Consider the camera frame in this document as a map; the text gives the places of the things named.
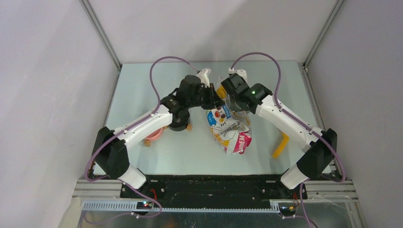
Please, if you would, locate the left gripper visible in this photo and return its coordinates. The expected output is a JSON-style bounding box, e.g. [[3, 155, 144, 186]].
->
[[187, 83, 225, 110]]

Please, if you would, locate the cat food bag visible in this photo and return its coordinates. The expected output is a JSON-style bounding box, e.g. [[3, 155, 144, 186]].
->
[[206, 76, 252, 155]]

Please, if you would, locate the yellow plastic scoop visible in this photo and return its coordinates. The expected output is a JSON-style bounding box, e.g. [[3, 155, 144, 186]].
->
[[272, 132, 289, 159]]

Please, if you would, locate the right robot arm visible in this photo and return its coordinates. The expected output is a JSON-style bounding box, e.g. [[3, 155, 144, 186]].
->
[[221, 73, 337, 199]]

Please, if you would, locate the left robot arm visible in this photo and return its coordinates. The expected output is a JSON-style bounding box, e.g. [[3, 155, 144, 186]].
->
[[91, 75, 225, 198]]

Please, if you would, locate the black pet bowl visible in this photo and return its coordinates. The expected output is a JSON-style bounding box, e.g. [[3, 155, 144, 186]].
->
[[168, 111, 191, 132]]

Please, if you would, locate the pink cat bowl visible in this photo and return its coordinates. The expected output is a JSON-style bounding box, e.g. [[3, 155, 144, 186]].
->
[[145, 128, 164, 142]]

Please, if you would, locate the wooden bowl stand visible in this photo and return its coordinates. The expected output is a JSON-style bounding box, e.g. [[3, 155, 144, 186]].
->
[[143, 123, 192, 147]]

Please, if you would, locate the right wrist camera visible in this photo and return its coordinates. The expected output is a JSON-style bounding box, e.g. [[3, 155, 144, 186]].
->
[[228, 68, 248, 82]]

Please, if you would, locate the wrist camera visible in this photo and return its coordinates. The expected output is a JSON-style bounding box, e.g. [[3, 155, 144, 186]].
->
[[228, 68, 248, 82], [196, 68, 211, 87]]

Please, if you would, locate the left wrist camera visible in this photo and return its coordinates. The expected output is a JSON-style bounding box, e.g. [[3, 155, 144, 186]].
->
[[196, 68, 211, 87]]

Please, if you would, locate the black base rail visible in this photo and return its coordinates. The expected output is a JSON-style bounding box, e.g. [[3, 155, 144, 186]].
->
[[139, 174, 307, 209]]

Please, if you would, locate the aluminium frame rail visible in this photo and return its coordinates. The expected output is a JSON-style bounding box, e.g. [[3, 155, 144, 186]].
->
[[73, 178, 358, 212]]

